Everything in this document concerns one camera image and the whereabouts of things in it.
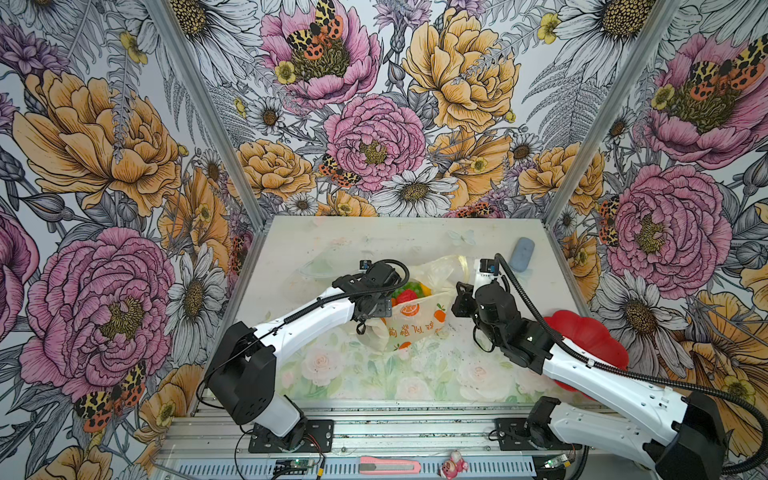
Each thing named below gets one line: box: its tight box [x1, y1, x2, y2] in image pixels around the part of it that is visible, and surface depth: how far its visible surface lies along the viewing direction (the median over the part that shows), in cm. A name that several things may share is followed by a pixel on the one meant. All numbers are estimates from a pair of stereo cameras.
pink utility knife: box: [359, 456, 422, 475], surface depth 72 cm
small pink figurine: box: [440, 449, 469, 480], surface depth 70 cm
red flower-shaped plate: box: [546, 310, 629, 371], surface depth 92 cm
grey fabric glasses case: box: [510, 237, 535, 273], surface depth 111 cm
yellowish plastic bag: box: [356, 255, 471, 352], surface depth 85 cm
